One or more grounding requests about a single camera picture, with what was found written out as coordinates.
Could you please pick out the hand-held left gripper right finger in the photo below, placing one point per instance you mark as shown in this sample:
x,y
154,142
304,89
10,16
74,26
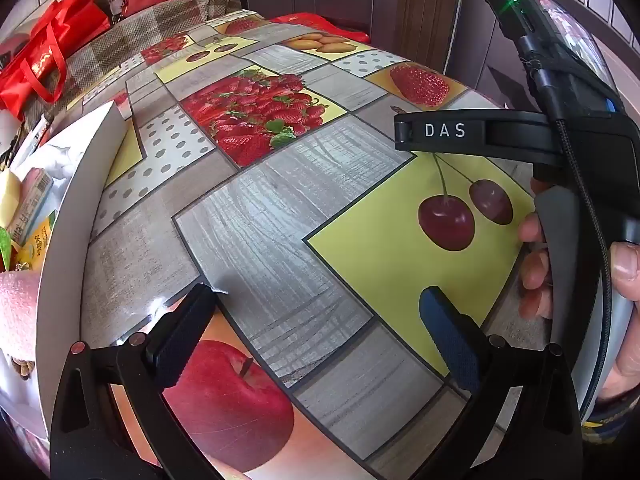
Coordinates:
x,y
450,340

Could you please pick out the person's right hand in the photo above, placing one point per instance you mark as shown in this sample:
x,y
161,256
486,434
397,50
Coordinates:
x,y
627,280

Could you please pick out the pink sponge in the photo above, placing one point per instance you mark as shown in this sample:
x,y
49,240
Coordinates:
x,y
17,310

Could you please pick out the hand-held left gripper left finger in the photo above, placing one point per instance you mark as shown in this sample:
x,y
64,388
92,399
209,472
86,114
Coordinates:
x,y
185,340

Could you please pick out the red tote bag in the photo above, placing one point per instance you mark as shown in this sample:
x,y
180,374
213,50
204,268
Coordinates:
x,y
45,55

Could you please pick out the plaid blanket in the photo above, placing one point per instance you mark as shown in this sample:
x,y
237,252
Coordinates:
x,y
165,20

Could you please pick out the red cloth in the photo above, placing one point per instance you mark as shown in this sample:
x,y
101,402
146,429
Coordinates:
x,y
325,25

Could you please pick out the white cardboard box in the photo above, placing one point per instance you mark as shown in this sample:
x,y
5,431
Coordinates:
x,y
85,240

